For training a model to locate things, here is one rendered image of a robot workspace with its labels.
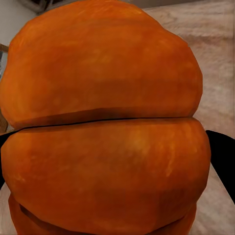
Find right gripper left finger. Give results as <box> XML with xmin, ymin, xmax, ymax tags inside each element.
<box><xmin>0</xmin><ymin>131</ymin><xmax>18</xmax><ymax>188</ymax></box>

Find pumpkin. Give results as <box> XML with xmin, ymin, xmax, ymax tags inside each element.
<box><xmin>0</xmin><ymin>0</ymin><xmax>212</xmax><ymax>235</ymax></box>

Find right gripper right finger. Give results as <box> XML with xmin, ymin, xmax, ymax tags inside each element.
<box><xmin>206</xmin><ymin>130</ymin><xmax>235</xmax><ymax>203</ymax></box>

